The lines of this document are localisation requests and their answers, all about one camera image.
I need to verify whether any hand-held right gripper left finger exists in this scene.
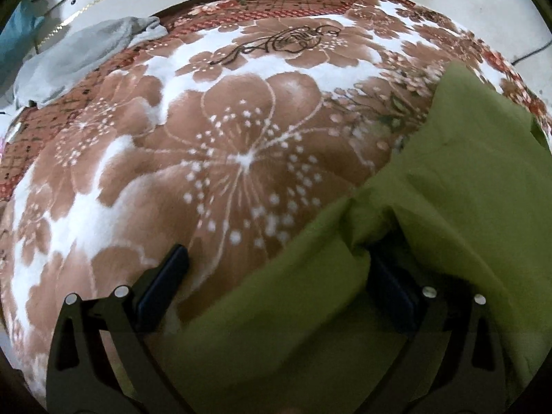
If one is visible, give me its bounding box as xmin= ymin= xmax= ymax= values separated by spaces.
xmin=47 ymin=244 xmax=196 ymax=414

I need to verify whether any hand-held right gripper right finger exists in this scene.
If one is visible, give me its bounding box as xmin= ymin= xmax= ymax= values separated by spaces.
xmin=357 ymin=248 xmax=509 ymax=414

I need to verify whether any green cloth garment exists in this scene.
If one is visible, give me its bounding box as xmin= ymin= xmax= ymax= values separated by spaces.
xmin=149 ymin=61 xmax=552 ymax=414

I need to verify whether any brown floral blanket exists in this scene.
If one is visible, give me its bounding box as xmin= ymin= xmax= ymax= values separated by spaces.
xmin=0 ymin=0 xmax=552 ymax=408

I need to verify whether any grey cloth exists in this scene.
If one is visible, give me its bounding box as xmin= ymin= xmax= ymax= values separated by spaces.
xmin=13 ymin=15 xmax=169 ymax=109

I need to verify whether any blue cloth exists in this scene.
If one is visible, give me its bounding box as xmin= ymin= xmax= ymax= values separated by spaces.
xmin=0 ymin=0 xmax=49 ymax=83

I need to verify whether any black cable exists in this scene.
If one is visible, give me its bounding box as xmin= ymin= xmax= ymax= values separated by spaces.
xmin=512 ymin=40 xmax=552 ymax=65

